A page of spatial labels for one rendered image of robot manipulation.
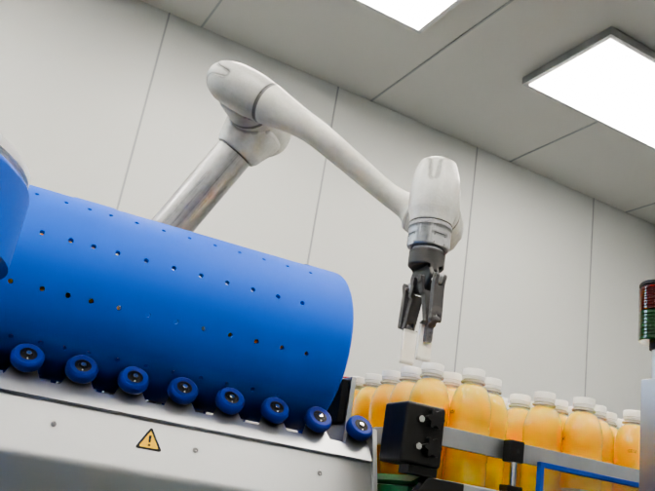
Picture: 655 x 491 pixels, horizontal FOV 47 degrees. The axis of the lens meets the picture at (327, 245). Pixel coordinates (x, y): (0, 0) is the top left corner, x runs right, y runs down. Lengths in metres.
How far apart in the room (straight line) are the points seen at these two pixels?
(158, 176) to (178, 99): 0.49
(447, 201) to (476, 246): 3.70
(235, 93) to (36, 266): 0.84
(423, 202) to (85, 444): 0.83
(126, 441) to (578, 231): 5.14
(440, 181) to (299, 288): 0.49
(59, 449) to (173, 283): 0.28
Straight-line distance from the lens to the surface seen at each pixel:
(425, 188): 1.59
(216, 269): 1.19
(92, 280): 1.13
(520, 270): 5.51
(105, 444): 1.12
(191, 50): 4.67
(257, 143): 1.94
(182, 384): 1.18
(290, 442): 1.21
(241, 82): 1.82
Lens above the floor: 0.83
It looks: 19 degrees up
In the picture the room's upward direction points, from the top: 9 degrees clockwise
